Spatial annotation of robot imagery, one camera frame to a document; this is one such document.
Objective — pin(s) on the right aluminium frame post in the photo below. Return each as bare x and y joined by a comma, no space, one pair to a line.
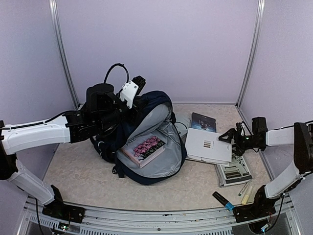
252,52

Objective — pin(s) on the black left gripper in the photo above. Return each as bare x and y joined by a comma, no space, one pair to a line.
137,101

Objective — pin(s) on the navy blue student backpack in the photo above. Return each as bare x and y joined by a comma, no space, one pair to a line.
155,116

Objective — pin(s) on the pink Designer Fate book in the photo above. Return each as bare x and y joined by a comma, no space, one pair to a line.
141,150

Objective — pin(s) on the left aluminium frame post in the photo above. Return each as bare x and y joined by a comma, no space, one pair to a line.
62,52

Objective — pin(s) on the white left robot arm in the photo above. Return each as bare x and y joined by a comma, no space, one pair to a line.
101,113

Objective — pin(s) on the dark blue cover book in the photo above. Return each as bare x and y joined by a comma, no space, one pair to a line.
201,122

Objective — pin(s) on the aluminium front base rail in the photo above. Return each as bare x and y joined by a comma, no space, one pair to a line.
104,221

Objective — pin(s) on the yellow highlighter marker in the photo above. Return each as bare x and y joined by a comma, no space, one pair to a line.
245,198

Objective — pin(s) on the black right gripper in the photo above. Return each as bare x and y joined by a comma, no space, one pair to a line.
231,132

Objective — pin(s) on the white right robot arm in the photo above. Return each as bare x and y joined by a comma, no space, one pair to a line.
288,155

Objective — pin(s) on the white barcode booklet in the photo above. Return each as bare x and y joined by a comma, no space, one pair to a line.
206,147

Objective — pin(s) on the aluminium frame post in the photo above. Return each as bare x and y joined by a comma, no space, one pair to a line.
252,52
62,52

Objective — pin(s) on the grey ianra book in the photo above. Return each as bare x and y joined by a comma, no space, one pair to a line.
235,173

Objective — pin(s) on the grey book with G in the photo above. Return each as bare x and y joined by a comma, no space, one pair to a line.
182,124

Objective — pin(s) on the white green-tip pen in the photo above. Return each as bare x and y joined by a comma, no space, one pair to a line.
242,191

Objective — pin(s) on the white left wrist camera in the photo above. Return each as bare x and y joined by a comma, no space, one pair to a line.
131,89

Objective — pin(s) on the black blue highlighter marker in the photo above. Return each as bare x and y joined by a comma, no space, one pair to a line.
223,201

